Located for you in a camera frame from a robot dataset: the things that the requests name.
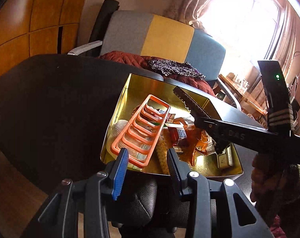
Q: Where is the orange and white snack bag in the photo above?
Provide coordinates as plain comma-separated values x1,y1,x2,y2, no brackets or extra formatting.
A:
180,119,217,166

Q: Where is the grey yellow blue armchair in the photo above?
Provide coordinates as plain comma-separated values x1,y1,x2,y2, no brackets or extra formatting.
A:
68,10,239,109

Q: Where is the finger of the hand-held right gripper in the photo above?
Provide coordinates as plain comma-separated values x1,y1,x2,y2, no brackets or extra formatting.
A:
194,116,220,135
213,138,231,155

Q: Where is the leopard print cloth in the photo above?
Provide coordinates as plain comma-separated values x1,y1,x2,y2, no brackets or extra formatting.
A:
147,58,206,80

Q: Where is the red chocolate packet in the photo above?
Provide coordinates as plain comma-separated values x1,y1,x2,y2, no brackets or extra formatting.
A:
168,126,187,144
153,107,170,119

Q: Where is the person's right hand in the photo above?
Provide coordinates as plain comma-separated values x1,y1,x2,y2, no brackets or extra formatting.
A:
251,152,289,219

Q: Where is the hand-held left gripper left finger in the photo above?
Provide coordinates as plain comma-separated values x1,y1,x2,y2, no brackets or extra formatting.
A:
21,147,129,238

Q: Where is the window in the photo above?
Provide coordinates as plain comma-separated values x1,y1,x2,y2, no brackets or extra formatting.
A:
199,0,281,80

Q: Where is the red gift box gold inside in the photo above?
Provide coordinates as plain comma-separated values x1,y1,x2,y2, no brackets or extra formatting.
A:
100,73,244,179

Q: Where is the orange plastic rack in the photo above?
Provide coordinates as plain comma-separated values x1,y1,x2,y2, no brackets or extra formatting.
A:
110,94,170,167

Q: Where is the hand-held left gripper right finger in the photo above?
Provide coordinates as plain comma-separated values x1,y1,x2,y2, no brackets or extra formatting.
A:
167,148,274,238

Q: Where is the person's right forearm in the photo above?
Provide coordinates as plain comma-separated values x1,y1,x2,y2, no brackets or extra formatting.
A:
266,165,300,238

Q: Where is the wooden side table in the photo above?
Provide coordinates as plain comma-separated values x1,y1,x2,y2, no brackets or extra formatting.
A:
218,73,267,119

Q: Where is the wooden wall cabinet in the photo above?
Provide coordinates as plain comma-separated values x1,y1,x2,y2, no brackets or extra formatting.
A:
0,0,91,82

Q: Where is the patterned beige curtain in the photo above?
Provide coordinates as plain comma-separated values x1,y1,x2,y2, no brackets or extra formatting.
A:
162,0,222,30

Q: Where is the pale wrapped packet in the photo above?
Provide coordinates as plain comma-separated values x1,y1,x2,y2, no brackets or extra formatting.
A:
110,119,130,144

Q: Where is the maroon quilted jacket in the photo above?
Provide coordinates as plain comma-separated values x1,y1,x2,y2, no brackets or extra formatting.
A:
98,51,216,97

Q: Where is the tray of glass cups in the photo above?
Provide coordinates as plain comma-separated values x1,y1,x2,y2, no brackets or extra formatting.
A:
227,73,250,92

